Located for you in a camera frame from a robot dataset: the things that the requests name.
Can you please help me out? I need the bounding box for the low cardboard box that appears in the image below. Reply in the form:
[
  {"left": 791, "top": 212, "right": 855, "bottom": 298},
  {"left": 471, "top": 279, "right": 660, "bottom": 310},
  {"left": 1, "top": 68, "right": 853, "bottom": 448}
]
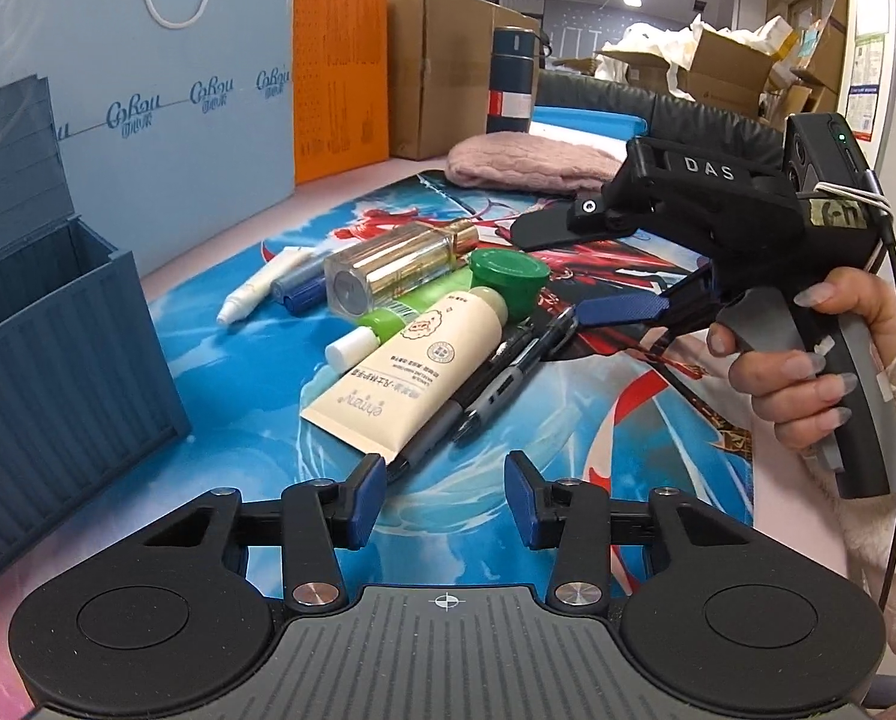
[{"left": 594, "top": 50, "right": 690, "bottom": 96}]

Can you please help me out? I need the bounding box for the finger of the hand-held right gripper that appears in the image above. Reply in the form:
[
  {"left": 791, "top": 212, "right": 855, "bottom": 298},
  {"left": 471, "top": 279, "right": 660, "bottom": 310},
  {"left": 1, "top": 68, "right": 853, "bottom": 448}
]
[
  {"left": 509, "top": 197, "right": 648, "bottom": 252},
  {"left": 574, "top": 286, "right": 713, "bottom": 335}
]

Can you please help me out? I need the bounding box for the black pen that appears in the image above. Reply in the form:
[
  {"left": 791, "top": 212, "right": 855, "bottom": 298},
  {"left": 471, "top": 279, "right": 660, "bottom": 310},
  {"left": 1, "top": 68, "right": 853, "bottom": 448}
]
[
  {"left": 383, "top": 326, "right": 539, "bottom": 482},
  {"left": 450, "top": 306, "right": 578, "bottom": 443}
]

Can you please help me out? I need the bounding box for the orange box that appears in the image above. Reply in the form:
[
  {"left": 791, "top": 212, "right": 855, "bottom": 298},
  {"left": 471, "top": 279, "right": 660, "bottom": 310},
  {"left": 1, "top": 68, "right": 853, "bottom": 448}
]
[{"left": 292, "top": 0, "right": 389, "bottom": 185}]

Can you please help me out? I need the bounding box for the wall poster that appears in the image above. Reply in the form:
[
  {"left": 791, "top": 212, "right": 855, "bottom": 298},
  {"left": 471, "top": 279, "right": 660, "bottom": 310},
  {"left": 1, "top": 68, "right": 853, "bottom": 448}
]
[{"left": 853, "top": 34, "right": 888, "bottom": 140}]

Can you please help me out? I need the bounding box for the person's right hand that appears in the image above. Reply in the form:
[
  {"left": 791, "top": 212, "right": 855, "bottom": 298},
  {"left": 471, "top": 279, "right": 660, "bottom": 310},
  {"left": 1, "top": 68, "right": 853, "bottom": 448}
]
[{"left": 706, "top": 268, "right": 896, "bottom": 466}]

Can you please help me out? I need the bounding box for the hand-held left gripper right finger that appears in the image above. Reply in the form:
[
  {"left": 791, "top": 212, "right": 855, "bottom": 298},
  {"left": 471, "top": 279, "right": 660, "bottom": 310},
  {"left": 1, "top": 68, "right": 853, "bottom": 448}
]
[{"left": 503, "top": 450, "right": 753, "bottom": 611}]

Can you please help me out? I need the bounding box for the pile of cardboard pieces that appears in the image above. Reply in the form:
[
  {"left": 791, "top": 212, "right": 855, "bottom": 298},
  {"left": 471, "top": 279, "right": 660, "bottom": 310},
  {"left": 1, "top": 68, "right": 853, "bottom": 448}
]
[{"left": 764, "top": 0, "right": 850, "bottom": 121}]

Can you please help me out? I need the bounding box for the small white tube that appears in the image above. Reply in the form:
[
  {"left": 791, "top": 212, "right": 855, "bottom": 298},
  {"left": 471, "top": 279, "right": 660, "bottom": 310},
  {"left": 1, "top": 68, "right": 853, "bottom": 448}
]
[{"left": 217, "top": 247, "right": 314, "bottom": 328}]

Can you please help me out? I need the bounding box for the glass perfume bottle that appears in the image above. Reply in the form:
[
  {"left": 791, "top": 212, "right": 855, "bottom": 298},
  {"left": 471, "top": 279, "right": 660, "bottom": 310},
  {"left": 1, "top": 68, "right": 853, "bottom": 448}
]
[{"left": 323, "top": 217, "right": 481, "bottom": 316}]

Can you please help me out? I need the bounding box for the open cardboard box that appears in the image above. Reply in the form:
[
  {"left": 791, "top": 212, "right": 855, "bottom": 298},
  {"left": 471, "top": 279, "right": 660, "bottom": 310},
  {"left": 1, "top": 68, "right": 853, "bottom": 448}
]
[{"left": 689, "top": 24, "right": 783, "bottom": 119}]

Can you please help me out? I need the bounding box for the green bottle with white cap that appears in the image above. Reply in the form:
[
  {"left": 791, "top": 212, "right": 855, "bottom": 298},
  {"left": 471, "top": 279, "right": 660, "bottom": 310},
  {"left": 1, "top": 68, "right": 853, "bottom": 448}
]
[{"left": 325, "top": 270, "right": 479, "bottom": 373}]

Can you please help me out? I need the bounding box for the blue glitter pen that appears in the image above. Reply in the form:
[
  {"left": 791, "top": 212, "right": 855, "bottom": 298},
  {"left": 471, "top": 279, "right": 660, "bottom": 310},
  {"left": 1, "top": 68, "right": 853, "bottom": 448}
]
[{"left": 269, "top": 253, "right": 338, "bottom": 316}]

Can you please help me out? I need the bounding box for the printed desk mat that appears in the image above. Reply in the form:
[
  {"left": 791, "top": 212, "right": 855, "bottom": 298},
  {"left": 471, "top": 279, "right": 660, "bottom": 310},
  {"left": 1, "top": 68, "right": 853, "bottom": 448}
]
[{"left": 140, "top": 169, "right": 756, "bottom": 595}]

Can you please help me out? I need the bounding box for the light blue cardboard box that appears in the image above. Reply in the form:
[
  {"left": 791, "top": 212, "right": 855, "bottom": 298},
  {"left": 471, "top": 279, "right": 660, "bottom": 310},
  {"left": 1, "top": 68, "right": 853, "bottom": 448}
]
[{"left": 0, "top": 0, "right": 299, "bottom": 280}]

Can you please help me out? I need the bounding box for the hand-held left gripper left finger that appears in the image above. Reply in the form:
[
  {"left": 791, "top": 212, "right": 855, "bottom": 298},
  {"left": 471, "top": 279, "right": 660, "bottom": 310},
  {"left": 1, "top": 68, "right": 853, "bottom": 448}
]
[{"left": 142, "top": 454, "right": 387, "bottom": 612}]

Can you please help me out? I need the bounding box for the brown cardboard box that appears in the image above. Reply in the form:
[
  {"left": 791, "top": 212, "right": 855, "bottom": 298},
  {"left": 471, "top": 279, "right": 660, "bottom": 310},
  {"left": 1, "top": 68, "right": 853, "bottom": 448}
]
[{"left": 386, "top": 0, "right": 543, "bottom": 161}]

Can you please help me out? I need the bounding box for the cream squeeze tube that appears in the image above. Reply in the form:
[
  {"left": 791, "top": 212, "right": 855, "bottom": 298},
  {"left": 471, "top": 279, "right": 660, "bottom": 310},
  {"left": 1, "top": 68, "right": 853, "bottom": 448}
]
[{"left": 299, "top": 289, "right": 509, "bottom": 464}]

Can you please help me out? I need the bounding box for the dark blue thermos bottle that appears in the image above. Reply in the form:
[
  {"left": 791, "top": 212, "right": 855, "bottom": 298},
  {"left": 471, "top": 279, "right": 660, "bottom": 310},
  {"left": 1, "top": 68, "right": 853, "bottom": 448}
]
[{"left": 485, "top": 26, "right": 540, "bottom": 134}]

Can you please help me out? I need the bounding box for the blue ribbed storage box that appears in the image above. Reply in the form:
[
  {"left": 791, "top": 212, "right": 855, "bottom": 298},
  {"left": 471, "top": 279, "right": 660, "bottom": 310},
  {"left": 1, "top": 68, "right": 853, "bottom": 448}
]
[{"left": 0, "top": 75, "right": 194, "bottom": 602}]

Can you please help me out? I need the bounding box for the pink knit hat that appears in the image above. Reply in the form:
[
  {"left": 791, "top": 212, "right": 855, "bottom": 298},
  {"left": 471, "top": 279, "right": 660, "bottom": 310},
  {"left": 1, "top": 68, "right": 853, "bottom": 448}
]
[{"left": 446, "top": 131, "right": 629, "bottom": 196}]

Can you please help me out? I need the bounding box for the light blue plastic case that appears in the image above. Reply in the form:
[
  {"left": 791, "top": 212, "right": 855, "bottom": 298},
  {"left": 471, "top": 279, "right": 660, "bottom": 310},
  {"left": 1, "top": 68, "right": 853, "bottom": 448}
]
[{"left": 530, "top": 106, "right": 648, "bottom": 148}]

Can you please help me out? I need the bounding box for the white crumpled plastic sheet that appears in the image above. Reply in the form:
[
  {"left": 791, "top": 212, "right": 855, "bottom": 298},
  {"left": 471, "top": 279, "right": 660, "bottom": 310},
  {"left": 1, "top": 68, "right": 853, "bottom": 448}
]
[{"left": 596, "top": 13, "right": 723, "bottom": 91}]

